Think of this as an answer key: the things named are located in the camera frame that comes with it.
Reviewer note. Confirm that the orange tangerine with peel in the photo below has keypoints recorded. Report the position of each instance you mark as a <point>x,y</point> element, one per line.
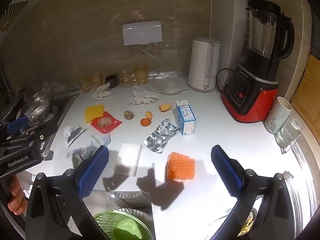
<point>147,120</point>

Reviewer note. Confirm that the silver foil blister pack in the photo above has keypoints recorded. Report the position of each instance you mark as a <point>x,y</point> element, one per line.
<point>159,138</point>

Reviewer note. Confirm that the white sponge block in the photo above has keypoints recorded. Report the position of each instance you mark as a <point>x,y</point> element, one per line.
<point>128,159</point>

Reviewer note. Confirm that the red black blender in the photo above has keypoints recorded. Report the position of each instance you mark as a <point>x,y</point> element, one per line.
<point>253,87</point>

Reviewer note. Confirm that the clear glass jar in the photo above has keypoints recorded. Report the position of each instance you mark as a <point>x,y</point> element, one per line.
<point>127,78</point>

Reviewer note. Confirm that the person's left hand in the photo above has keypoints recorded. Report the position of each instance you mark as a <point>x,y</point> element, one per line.
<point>17,204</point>

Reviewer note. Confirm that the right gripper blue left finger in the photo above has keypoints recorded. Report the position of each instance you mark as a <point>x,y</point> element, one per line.
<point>90,170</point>

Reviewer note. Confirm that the red snack wrapper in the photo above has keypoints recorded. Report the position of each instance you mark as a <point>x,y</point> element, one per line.
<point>105,124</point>

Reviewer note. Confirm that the clear plastic bag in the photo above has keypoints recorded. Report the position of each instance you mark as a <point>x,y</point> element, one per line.
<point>165,86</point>

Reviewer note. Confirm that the black small cup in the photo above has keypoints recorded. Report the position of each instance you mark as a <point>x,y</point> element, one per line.
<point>113,80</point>

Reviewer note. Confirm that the amber glass cup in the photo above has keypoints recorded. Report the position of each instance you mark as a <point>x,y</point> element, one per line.
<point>141,74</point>

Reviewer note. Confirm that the wooden cutting board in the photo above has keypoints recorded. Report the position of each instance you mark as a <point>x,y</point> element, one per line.
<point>306,100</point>

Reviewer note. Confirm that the green perforated trash basket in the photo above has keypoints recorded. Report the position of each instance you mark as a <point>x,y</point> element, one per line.
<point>121,225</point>

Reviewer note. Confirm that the white wall socket cover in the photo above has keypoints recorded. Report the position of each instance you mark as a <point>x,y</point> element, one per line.
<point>141,33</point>

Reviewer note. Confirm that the gas stove with clutter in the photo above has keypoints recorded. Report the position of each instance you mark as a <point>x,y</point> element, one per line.
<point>23,116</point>

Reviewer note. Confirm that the white ceramic cup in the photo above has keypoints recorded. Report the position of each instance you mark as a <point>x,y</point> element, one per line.
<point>279,113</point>

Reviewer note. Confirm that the clear glass mug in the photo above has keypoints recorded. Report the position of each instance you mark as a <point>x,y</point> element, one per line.
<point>289,133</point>

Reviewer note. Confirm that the brown rotten fruit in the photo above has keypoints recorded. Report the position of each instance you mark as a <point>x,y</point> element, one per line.
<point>129,115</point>

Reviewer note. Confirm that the yellow foam net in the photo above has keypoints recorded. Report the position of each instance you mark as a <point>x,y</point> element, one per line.
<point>93,112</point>

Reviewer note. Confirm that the orange peel piece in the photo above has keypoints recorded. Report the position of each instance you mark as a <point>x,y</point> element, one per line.
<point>165,107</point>

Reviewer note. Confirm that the blue white milk carton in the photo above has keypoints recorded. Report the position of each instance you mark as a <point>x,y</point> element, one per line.
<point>185,117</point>

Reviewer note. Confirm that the white electric kettle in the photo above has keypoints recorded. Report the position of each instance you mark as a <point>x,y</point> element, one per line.
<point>204,62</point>

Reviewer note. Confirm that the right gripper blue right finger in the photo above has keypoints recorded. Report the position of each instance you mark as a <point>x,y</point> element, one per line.
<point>229,170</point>

